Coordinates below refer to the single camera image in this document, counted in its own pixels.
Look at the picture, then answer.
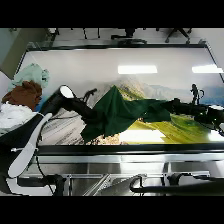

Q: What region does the dark green shirt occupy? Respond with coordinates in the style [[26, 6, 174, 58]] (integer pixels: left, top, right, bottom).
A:
[[79, 85, 175, 144]]

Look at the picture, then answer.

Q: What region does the black office chair base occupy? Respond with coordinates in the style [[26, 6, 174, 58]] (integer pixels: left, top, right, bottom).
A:
[[110, 28, 148, 45], [164, 28, 193, 44]]

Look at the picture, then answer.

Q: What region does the brown garment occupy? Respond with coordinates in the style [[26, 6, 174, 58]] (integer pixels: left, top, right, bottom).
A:
[[1, 80, 44, 111]]

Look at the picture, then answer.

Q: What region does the white garment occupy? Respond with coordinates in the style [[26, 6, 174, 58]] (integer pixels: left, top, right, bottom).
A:
[[0, 101, 40, 136]]

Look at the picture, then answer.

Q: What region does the silver frame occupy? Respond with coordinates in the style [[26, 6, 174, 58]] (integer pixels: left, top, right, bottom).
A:
[[0, 151, 224, 197]]

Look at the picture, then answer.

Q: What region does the black cable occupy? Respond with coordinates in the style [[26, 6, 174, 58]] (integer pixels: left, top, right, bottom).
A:
[[34, 145, 56, 196]]

